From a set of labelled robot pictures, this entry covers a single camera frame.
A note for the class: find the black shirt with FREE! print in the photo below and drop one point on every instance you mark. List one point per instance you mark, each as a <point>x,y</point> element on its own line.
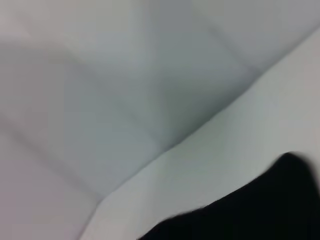
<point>250,212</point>

